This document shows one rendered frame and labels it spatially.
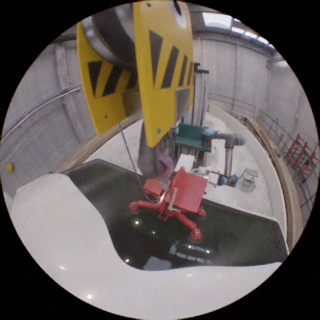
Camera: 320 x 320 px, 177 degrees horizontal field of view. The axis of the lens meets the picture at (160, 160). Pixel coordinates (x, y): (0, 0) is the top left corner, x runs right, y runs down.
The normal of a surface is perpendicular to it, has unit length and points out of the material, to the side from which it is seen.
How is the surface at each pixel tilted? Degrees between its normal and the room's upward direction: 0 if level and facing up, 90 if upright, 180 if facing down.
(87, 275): 21
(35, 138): 90
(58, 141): 90
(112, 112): 90
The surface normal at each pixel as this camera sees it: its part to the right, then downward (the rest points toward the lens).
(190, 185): -0.21, -0.48
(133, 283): 0.14, -0.89
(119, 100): 0.90, 0.26
